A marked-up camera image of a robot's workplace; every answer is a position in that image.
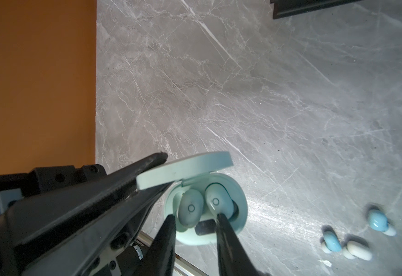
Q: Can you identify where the blue earbud upper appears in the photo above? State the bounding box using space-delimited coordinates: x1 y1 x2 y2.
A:
368 209 397 236

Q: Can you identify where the black grey checkerboard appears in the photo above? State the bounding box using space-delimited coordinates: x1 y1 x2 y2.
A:
269 0 358 20

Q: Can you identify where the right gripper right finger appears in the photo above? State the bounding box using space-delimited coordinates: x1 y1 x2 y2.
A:
216 214 263 276

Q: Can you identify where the mint earbud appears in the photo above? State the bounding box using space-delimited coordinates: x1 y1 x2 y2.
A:
205 183 234 219
177 189 204 228

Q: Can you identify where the mint green earbud case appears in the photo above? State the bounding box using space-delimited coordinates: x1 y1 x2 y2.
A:
136 151 248 246

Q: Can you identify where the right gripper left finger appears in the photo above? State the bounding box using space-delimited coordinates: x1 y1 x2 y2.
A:
133 215 176 276

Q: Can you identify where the blue earbud lower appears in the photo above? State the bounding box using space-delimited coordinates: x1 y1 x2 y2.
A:
321 231 342 254

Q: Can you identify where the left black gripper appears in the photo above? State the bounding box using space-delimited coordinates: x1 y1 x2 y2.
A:
0 152 171 276

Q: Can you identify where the white earbud near blue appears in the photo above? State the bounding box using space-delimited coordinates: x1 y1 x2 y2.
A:
342 240 373 261

